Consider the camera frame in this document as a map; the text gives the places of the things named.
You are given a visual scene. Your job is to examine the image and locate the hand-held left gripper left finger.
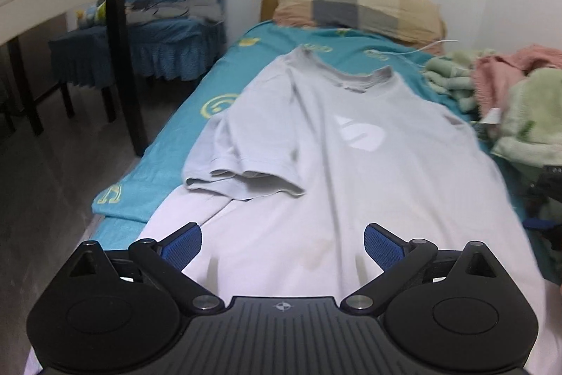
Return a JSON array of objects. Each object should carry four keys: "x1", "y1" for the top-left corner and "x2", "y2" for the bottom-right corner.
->
[{"x1": 57, "y1": 222, "x2": 224, "y2": 314}]

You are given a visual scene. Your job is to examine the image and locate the grey cloth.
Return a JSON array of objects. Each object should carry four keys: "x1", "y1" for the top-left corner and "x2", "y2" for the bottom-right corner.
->
[{"x1": 125, "y1": 0, "x2": 222, "y2": 26}]

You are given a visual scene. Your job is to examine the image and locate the light grey t-shirt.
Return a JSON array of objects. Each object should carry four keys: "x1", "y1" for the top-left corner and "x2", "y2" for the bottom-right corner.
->
[{"x1": 24, "y1": 45, "x2": 549, "y2": 375}]

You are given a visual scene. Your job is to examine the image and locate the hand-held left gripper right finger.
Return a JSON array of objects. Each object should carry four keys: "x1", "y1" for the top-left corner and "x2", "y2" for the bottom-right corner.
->
[{"x1": 340, "y1": 223, "x2": 507, "y2": 314}]

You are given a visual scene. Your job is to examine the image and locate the yellow green toy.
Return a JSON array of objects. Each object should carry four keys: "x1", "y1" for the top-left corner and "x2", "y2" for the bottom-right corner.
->
[{"x1": 77, "y1": 1, "x2": 108, "y2": 27}]

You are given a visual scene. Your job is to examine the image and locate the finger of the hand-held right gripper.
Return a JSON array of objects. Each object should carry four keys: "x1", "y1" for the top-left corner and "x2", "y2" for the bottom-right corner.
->
[{"x1": 524, "y1": 218, "x2": 562, "y2": 236}]

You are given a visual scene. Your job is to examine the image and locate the white cable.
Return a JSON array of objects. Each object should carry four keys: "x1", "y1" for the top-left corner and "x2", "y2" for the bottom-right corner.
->
[{"x1": 395, "y1": 40, "x2": 459, "y2": 56}]

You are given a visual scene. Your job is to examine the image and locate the pink fleece blanket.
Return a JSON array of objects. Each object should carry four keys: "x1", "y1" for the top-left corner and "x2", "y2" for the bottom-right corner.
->
[{"x1": 472, "y1": 44, "x2": 562, "y2": 121}]

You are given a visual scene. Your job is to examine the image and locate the plaid pillow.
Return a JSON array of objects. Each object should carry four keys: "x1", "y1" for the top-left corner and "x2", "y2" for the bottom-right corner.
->
[{"x1": 261, "y1": 0, "x2": 446, "y2": 46}]

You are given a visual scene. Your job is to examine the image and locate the teal printed bed sheet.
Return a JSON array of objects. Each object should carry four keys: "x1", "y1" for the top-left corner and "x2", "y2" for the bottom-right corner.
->
[{"x1": 91, "y1": 24, "x2": 549, "y2": 283}]

